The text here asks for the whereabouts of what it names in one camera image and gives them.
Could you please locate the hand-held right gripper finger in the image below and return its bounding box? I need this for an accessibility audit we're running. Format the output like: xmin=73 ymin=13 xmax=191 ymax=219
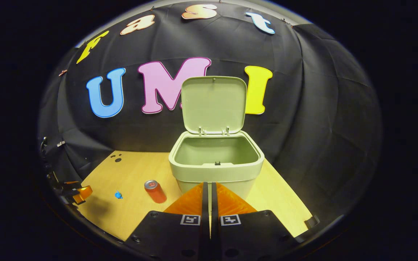
xmin=124 ymin=182 xmax=209 ymax=261
xmin=211 ymin=182 xmax=296 ymax=261

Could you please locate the green desktop garbage bin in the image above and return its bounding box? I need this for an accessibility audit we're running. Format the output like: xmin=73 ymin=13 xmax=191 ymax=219
xmin=168 ymin=75 xmax=265 ymax=200

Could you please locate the red pop can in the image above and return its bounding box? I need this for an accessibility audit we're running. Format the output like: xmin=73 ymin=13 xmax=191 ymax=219
xmin=144 ymin=180 xmax=167 ymax=203

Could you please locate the black backdrop cloth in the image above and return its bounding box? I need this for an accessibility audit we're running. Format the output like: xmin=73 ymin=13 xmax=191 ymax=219
xmin=38 ymin=0 xmax=382 ymax=232

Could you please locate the black desk corner bracket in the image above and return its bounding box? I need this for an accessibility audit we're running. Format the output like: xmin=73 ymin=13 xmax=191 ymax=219
xmin=304 ymin=215 xmax=320 ymax=229

